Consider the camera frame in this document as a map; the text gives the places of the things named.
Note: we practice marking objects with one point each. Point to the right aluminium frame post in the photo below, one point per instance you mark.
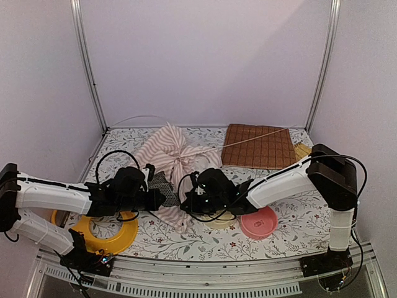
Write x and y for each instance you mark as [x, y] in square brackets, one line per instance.
[325, 62]

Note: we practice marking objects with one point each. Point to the brown woven mat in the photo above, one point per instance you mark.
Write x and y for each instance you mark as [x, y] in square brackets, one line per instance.
[272, 152]

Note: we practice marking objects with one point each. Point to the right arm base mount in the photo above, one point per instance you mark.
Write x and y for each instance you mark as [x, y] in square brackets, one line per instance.
[325, 262]

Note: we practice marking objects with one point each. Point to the aluminium front rail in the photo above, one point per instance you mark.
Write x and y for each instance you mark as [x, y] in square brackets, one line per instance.
[141, 277]

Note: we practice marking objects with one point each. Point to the cream pet bowl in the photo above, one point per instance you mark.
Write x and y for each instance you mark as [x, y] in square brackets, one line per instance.
[223, 222]

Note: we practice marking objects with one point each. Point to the pink striped pet tent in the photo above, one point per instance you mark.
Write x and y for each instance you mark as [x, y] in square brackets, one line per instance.
[167, 150]

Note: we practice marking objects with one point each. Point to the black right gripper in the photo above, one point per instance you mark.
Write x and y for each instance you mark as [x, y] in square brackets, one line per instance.
[193, 205]

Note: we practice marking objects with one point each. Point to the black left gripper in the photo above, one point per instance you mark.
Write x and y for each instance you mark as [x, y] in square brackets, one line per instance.
[154, 205]

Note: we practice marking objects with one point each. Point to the aluminium frame post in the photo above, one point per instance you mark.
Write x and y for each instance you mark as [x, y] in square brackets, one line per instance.
[84, 52]
[325, 62]

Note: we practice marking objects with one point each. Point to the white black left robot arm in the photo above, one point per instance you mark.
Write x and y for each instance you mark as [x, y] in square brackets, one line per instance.
[21, 192]

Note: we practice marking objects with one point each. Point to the yellow double bowl holder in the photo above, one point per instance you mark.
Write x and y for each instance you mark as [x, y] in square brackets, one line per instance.
[104, 233]

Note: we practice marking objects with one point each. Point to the left aluminium frame post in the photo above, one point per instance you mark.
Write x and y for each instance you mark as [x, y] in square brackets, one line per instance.
[84, 52]

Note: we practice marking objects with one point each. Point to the yellow bamboo mat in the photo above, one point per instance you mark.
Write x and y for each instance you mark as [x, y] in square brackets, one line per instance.
[301, 151]

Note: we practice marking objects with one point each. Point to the pink pet bowl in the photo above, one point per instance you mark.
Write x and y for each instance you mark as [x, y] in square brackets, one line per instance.
[259, 225]

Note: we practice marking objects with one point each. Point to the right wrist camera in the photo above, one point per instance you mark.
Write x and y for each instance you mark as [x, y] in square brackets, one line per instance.
[194, 182]

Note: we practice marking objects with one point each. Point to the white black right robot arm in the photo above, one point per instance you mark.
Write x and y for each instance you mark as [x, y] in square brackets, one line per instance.
[324, 172]

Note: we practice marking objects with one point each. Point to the white tent pole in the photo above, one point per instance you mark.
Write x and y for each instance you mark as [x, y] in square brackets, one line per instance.
[167, 121]

